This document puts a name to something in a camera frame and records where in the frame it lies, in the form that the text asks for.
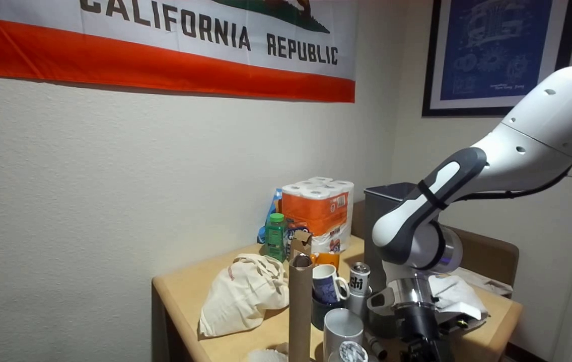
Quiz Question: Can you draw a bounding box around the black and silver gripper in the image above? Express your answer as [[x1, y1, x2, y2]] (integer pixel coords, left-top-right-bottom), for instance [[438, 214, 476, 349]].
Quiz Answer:
[[367, 273, 455, 362]]

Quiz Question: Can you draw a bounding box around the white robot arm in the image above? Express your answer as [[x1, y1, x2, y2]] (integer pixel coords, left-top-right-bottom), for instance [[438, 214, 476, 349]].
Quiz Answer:
[[369, 66, 572, 362]]

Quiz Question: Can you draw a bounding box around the white crumpled cloth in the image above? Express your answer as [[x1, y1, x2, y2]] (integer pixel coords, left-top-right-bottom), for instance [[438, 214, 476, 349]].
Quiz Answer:
[[428, 275, 487, 320]]

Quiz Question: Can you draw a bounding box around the small patterned cup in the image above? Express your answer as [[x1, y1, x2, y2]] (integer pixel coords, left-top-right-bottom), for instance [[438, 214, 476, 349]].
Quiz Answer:
[[348, 262, 370, 317]]

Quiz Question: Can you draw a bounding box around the white mug front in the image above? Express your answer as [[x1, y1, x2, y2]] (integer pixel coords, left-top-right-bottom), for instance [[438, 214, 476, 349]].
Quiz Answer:
[[322, 307, 365, 358]]

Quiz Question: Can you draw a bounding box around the blue and white mug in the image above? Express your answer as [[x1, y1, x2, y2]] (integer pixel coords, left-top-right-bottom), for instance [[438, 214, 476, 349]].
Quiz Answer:
[[311, 263, 347, 305]]

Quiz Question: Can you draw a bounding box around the tall cardboard tube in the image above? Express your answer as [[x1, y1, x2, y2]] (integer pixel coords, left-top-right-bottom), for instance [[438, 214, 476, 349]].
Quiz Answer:
[[287, 228, 311, 362]]

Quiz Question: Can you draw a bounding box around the grey plastic trash bin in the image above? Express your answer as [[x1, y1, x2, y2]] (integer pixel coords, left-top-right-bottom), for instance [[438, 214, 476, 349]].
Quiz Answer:
[[365, 182, 415, 291]]

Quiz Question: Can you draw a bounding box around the orange paper towel pack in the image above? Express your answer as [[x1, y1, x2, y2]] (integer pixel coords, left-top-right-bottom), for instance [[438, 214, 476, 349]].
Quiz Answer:
[[280, 176, 353, 253]]

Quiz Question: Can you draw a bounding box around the green bottle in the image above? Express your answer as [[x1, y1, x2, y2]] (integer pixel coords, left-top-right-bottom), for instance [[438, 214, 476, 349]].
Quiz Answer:
[[264, 213, 286, 262]]

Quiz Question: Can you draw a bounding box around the beige cloth bag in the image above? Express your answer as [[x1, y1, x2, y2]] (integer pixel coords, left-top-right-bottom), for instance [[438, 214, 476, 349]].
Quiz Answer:
[[196, 253, 290, 338]]

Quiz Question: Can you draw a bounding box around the blue plastic bag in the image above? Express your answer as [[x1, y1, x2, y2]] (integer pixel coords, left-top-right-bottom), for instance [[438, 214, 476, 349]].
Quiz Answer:
[[256, 187, 284, 242]]

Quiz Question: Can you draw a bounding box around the framed blue blueprint poster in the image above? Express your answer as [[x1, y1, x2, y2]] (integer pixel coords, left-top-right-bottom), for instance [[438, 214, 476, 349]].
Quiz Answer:
[[423, 0, 572, 117]]

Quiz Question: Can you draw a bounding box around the California Republic flag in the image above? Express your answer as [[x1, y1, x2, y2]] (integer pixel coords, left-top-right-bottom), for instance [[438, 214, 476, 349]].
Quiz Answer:
[[0, 0, 358, 102]]

